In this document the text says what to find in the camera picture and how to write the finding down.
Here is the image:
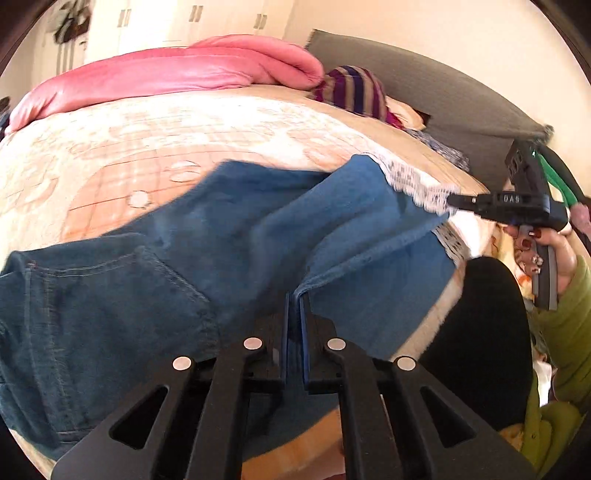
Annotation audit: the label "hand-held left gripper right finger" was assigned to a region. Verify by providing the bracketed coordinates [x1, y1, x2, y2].
[299, 293, 539, 480]

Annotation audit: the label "beige pillow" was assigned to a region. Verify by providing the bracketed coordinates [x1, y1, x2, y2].
[387, 96, 428, 131]

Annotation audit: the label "pink satin quilt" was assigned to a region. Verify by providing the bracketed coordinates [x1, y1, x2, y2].
[4, 37, 325, 136]

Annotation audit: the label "person's right forearm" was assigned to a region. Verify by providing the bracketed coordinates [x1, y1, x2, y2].
[530, 256, 591, 409]

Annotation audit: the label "blue denim pants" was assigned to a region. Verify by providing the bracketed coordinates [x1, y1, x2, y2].
[0, 154, 468, 462]

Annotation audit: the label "dark floral cloth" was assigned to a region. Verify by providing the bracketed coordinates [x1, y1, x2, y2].
[406, 128, 471, 172]

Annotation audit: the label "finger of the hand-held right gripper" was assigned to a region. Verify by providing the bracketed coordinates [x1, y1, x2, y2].
[446, 194, 482, 214]

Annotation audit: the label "white wardrobe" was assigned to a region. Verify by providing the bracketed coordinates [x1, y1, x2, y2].
[85, 0, 296, 65]

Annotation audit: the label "person's black trouser leg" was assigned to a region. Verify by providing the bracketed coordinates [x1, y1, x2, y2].
[418, 256, 535, 426]

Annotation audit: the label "green and black strap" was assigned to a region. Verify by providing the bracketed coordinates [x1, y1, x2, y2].
[534, 147, 583, 206]

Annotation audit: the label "grey headboard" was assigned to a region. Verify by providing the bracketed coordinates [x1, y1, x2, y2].
[305, 30, 555, 195]

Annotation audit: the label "hanging dark bags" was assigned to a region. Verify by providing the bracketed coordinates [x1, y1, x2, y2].
[52, 0, 89, 45]

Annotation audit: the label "purple striped cloth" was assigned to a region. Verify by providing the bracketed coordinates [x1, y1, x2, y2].
[308, 65, 408, 131]

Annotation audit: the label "cream orange printed blanket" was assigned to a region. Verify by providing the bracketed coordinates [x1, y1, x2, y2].
[0, 85, 502, 467]

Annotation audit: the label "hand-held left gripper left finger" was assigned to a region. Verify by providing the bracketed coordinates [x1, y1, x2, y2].
[51, 292, 291, 480]

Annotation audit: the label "green fleece jacket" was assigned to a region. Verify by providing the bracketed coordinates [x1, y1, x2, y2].
[521, 376, 591, 469]

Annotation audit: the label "person's right hand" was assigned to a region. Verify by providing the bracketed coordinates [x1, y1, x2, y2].
[503, 224, 580, 296]

